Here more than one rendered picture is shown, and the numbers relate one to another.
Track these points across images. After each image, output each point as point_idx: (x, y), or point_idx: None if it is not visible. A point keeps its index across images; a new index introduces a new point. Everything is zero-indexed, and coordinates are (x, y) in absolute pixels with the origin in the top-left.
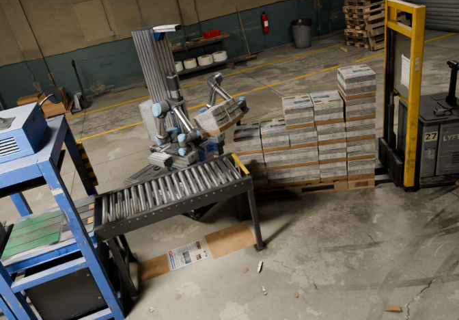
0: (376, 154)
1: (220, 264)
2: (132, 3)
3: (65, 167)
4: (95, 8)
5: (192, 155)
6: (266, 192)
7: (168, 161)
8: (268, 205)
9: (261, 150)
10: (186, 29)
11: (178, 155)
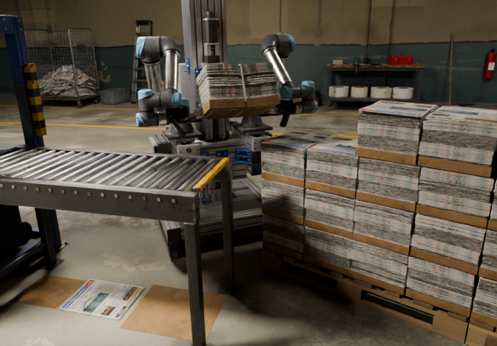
0: None
1: (116, 341)
2: (313, 5)
3: (136, 147)
4: (271, 4)
5: (190, 148)
6: (304, 269)
7: (163, 148)
8: (286, 290)
9: (302, 182)
10: (370, 49)
11: (174, 143)
